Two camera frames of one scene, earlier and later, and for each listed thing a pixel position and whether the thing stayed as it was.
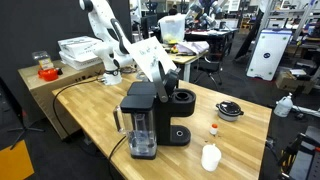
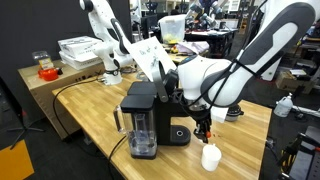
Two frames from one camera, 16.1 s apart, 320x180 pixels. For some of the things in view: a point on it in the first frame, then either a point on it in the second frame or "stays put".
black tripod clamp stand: (288, 154) stays put
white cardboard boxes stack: (77, 52) stays put
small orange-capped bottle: (213, 129) to (208, 135)
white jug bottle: (283, 105) stays put
